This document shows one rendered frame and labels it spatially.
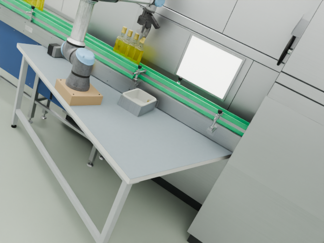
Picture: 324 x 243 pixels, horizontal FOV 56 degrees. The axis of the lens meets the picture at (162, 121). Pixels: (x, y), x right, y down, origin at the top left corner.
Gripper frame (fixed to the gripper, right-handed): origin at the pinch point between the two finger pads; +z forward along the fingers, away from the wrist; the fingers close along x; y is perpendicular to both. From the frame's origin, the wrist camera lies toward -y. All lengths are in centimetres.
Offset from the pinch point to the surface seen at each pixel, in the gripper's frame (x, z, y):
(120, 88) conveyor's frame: 15.1, 37.2, -3.7
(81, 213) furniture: 75, 96, -39
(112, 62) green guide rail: 13.1, 23.5, 10.3
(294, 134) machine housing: 22, 3, -121
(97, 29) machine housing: -15, 15, 51
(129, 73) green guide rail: 13.0, 24.2, -5.7
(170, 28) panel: -12.3, -13.0, -12.3
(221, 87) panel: -13, 8, -65
